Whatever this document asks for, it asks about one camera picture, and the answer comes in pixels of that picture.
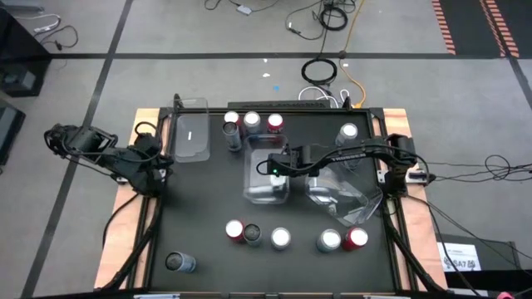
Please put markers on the black cabinet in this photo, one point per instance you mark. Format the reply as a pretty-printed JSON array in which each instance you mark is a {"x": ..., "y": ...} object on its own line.
[{"x": 16, "y": 41}]

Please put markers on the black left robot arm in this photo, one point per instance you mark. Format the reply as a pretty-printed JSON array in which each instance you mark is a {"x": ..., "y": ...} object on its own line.
[{"x": 120, "y": 158}]

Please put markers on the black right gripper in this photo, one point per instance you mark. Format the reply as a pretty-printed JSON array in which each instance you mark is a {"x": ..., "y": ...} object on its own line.
[{"x": 291, "y": 161}]

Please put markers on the black box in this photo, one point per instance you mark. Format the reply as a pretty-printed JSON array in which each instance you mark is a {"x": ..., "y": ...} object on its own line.
[{"x": 498, "y": 257}]

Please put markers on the black floor mat orange stripes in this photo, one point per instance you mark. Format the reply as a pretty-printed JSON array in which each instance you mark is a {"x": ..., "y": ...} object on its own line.
[{"x": 469, "y": 25}]

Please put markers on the red Fanta strawberry soda can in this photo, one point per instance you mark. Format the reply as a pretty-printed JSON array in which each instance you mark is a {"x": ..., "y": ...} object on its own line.
[
  {"x": 275, "y": 122},
  {"x": 231, "y": 117},
  {"x": 356, "y": 237},
  {"x": 234, "y": 229}
]

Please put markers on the black power strip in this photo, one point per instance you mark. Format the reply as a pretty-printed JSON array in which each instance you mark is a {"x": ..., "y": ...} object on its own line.
[{"x": 239, "y": 104}]

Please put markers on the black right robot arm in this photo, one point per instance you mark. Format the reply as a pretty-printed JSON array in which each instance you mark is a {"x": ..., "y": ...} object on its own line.
[{"x": 349, "y": 155}]

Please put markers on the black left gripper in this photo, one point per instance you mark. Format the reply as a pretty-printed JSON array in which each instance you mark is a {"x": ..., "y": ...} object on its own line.
[{"x": 149, "y": 151}]

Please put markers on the clear plastic bin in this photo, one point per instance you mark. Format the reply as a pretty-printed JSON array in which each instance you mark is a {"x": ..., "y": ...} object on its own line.
[
  {"x": 257, "y": 195},
  {"x": 345, "y": 203},
  {"x": 191, "y": 145}
]

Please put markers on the white paper label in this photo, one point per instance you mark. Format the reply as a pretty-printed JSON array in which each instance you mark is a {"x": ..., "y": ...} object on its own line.
[{"x": 457, "y": 253}]

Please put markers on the dark grey case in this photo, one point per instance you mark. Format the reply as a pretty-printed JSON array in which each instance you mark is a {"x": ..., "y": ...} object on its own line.
[{"x": 8, "y": 128}]

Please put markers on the light wooden side board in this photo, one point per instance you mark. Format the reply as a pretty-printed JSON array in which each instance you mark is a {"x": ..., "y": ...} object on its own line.
[
  {"x": 397, "y": 118},
  {"x": 129, "y": 216}
]

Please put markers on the pink round object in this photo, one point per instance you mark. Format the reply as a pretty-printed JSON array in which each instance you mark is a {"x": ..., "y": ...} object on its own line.
[{"x": 505, "y": 296}]

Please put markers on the grey power adapter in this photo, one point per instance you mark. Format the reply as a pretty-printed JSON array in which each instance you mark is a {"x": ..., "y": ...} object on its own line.
[{"x": 244, "y": 9}]

